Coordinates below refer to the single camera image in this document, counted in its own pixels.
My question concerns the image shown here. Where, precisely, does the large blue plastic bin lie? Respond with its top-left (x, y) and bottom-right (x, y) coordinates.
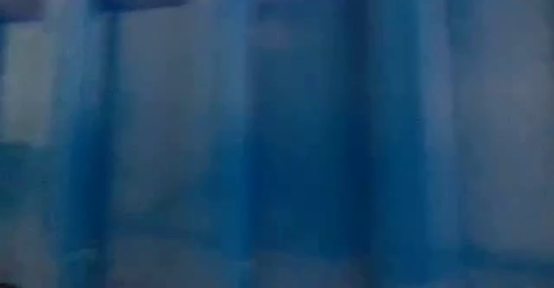
top-left (0, 0), bottom-right (554, 288)

